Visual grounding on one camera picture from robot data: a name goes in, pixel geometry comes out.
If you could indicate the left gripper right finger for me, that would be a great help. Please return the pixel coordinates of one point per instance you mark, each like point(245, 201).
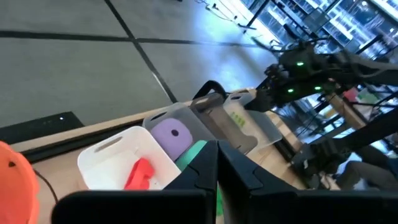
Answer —
point(280, 208)

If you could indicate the large window wall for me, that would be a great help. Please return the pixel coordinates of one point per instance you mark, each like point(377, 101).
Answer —
point(342, 25)

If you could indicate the orange pumpkin bucket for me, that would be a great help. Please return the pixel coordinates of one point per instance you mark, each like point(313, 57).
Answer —
point(18, 186)

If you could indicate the teal foam die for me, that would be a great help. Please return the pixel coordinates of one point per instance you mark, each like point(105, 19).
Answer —
point(191, 154)

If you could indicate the white plastic bin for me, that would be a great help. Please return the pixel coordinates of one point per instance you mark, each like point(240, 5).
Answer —
point(102, 161)

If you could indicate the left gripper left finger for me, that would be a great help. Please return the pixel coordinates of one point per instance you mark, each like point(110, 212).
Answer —
point(140, 208)

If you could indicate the purple foam die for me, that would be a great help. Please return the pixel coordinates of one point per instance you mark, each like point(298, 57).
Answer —
point(164, 143)

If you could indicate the lime toy brick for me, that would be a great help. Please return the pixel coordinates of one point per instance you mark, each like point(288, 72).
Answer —
point(238, 119)

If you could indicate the wooden table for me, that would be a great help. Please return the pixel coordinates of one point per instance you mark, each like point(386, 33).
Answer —
point(345, 109)

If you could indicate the small red toy brick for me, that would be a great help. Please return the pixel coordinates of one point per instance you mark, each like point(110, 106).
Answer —
point(140, 174)

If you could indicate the smoked grey plastic bin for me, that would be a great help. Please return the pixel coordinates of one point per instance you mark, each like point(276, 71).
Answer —
point(217, 124)

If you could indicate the person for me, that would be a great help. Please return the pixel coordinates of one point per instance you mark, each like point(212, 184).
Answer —
point(367, 175)

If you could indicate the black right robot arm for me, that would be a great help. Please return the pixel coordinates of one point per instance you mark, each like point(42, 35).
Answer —
point(357, 137)

